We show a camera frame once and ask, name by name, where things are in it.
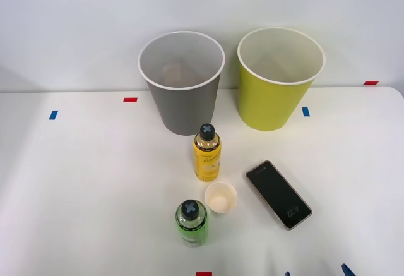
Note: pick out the black smartphone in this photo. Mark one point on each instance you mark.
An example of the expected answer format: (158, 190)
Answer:
(277, 194)

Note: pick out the small white paper cup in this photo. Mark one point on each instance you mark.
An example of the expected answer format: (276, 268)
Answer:
(220, 198)

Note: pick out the green drink bottle black cap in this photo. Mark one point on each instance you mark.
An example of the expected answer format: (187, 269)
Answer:
(192, 228)

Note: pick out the yellow drink bottle black cap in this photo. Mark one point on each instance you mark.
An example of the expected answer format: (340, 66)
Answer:
(207, 159)

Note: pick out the yellow-green plastic waste bin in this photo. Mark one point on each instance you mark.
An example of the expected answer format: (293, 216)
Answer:
(265, 105)

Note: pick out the grey plastic waste bin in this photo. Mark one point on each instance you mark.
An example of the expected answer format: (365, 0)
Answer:
(186, 108)

